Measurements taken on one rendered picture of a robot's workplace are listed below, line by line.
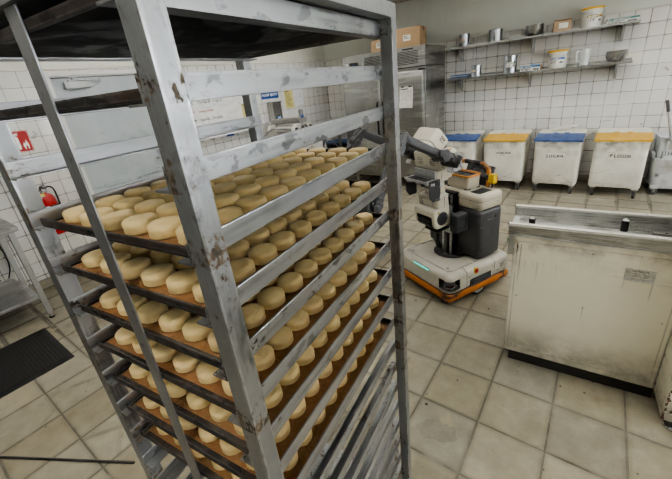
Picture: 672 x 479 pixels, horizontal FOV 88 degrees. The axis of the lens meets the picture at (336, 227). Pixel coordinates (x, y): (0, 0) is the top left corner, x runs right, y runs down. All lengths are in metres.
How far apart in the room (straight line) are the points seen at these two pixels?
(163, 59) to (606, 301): 2.10
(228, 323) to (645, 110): 5.83
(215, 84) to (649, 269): 1.97
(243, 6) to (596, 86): 5.63
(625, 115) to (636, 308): 4.08
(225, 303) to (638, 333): 2.09
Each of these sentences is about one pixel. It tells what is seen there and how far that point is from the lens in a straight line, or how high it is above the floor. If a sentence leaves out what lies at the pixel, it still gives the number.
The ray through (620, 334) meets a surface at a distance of 2.30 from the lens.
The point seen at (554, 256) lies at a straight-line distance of 2.08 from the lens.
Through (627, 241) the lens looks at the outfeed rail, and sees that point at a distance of 2.06.
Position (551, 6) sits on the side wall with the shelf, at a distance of 6.02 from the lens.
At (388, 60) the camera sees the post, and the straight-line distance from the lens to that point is 0.89.
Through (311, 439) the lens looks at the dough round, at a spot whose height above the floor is 0.95.
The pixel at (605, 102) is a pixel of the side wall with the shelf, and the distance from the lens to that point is 5.98.
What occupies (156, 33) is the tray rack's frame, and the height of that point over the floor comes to 1.73.
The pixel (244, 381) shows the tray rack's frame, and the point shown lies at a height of 1.32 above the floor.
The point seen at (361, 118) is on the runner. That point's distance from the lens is 0.79.
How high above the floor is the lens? 1.67
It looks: 22 degrees down
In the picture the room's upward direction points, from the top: 6 degrees counter-clockwise
